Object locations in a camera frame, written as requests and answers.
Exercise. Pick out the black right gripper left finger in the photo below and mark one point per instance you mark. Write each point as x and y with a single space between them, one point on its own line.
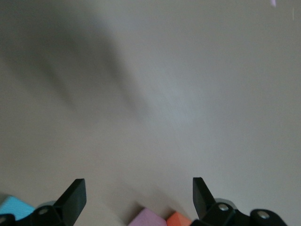
70 202

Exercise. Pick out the brown paper table cover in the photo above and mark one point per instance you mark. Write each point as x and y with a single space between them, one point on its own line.
164 117

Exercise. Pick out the blue foam cube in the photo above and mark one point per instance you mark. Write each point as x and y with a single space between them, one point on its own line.
14 207

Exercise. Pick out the orange foam cube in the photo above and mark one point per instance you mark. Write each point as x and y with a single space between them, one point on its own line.
178 220

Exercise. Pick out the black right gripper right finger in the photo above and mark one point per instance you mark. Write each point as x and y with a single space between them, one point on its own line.
205 204

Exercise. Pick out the pink foam cube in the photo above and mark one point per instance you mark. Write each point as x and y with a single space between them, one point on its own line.
145 219

